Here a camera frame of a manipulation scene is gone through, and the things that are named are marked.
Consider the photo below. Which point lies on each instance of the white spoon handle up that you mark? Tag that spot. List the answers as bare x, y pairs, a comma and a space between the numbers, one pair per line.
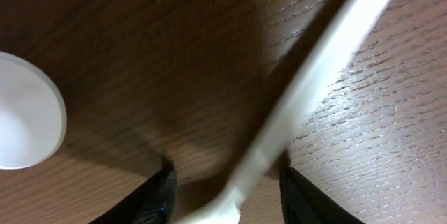
338, 32

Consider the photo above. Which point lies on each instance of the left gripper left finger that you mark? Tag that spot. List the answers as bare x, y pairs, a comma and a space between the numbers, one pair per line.
151, 203

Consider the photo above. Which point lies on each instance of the white spoon far left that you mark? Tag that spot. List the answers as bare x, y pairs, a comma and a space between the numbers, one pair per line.
33, 114

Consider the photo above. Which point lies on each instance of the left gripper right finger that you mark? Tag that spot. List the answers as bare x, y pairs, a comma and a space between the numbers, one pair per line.
304, 203

